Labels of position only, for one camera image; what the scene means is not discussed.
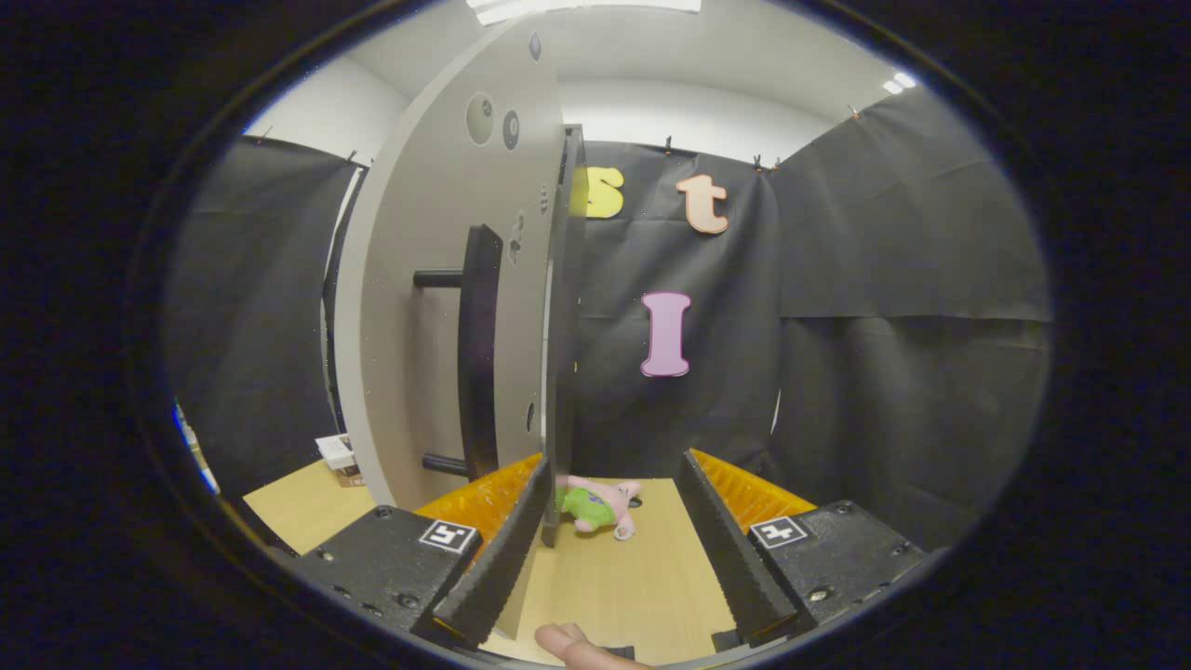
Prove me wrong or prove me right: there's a grey shoe cabinet door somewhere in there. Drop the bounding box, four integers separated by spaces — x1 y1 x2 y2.
333 20 569 643

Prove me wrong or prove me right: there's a pink green plush toy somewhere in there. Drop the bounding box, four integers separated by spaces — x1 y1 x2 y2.
555 475 643 542

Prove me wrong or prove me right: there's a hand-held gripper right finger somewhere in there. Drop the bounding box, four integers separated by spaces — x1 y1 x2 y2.
677 449 933 650

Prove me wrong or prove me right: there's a large ceiling light panel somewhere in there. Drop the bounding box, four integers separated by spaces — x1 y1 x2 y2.
465 0 703 26

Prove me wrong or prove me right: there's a black backdrop cloth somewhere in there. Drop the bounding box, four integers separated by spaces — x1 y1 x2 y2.
163 86 1054 555

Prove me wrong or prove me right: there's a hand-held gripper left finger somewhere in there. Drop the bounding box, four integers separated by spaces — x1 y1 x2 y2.
277 452 552 650

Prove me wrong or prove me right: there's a grey shoe cabinet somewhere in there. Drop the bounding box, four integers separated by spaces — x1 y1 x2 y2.
544 124 589 548

